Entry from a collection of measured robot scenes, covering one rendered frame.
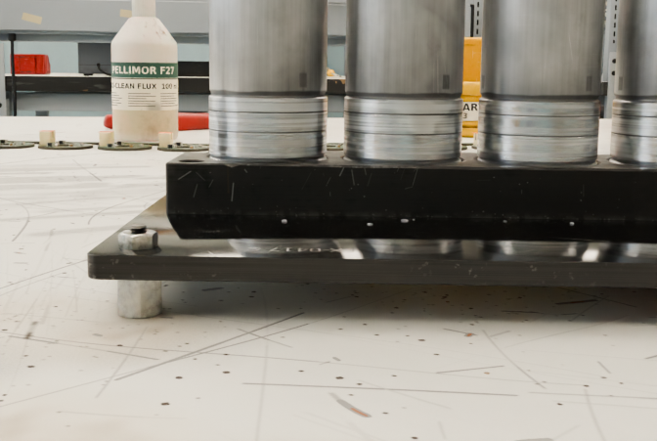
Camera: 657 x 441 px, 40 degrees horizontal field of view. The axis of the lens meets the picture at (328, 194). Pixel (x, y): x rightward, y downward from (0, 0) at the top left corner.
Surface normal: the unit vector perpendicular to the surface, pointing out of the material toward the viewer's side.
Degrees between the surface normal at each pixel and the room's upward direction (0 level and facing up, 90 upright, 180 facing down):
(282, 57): 90
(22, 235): 0
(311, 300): 0
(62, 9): 90
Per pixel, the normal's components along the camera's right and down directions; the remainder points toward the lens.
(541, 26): -0.23, 0.14
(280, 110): 0.29, 0.14
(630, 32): -0.93, 0.04
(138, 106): 0.00, 0.09
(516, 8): -0.62, 0.11
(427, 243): 0.01, -0.99
